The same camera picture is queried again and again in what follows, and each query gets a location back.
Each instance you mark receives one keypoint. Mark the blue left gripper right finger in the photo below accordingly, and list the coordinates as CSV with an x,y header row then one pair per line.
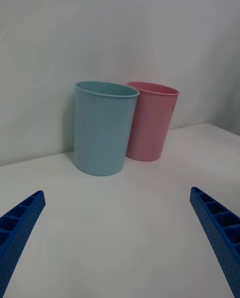
x,y
220,233

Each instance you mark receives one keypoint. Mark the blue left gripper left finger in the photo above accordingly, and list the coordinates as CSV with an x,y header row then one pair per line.
x,y
17,233

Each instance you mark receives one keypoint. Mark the pale blue plastic bin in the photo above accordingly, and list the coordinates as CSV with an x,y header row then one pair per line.
x,y
100,133

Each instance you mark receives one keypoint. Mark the pink plastic bin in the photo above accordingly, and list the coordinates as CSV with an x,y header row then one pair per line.
x,y
152,128

